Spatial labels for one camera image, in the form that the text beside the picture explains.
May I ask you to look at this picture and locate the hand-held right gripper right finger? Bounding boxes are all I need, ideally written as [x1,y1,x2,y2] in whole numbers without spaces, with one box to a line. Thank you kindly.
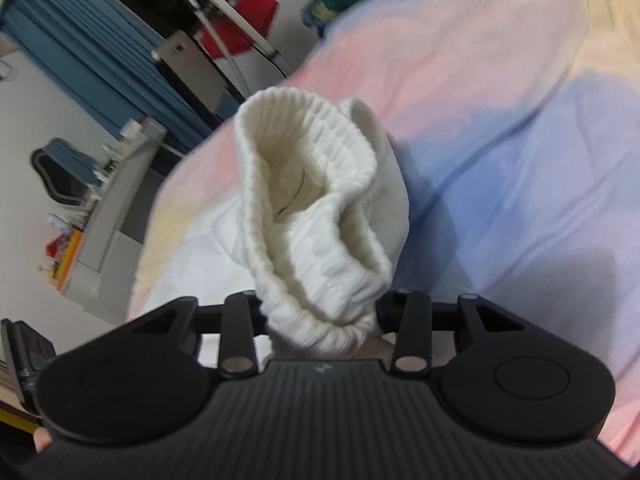
[375,288,532,377]

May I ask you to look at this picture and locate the white pants with black stripe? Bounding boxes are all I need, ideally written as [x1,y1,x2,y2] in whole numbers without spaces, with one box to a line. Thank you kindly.
[135,87,411,358]

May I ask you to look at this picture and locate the wavy frame mirror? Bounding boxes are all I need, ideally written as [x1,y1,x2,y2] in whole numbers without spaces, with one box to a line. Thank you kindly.
[31,137,96,206]

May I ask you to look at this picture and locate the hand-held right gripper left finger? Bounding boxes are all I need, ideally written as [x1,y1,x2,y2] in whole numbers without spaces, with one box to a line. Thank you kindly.
[115,291,262,380]

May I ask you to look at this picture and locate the red cloth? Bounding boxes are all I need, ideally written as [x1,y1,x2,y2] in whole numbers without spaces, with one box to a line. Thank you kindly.
[200,0,281,58]

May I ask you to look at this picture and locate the beige panel heater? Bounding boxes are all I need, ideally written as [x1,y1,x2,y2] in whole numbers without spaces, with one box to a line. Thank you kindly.
[151,30,246,121]

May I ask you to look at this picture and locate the white dressing table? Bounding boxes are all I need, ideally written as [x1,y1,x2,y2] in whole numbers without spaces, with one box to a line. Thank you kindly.
[60,117,168,321]

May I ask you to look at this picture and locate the orange tray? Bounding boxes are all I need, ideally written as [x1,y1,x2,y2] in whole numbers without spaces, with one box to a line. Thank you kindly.
[45,227,86,291]

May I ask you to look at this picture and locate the pastel tie-dye blanket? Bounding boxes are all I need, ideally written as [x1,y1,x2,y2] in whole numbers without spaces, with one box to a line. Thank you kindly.
[127,0,640,461]

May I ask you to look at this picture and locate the blue curtain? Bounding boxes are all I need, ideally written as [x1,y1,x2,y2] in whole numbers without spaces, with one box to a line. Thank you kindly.
[0,0,221,153]

